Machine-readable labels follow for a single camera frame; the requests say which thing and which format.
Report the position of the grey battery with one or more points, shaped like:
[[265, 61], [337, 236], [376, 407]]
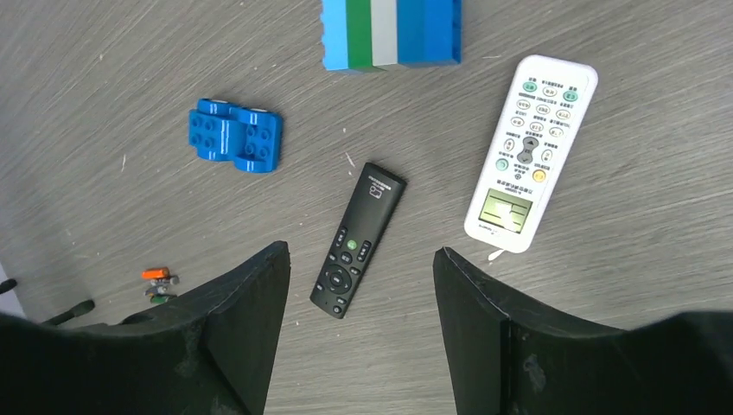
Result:
[[160, 286]]

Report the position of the blue toy car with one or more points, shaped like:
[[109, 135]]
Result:
[[250, 139]]

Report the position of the black tripod stand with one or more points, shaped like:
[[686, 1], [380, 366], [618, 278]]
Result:
[[77, 310]]

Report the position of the black remote control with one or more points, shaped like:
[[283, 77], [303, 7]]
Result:
[[368, 213]]

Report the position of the orange battery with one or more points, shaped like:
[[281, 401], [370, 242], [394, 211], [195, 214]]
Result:
[[156, 273]]

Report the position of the white air conditioner remote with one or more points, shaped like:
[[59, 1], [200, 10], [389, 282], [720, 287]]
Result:
[[539, 121]]

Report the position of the blue green brick block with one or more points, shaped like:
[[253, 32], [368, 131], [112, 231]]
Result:
[[372, 35]]

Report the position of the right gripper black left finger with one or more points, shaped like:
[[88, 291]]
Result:
[[209, 351]]

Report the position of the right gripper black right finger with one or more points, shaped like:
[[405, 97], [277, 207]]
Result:
[[509, 353]]

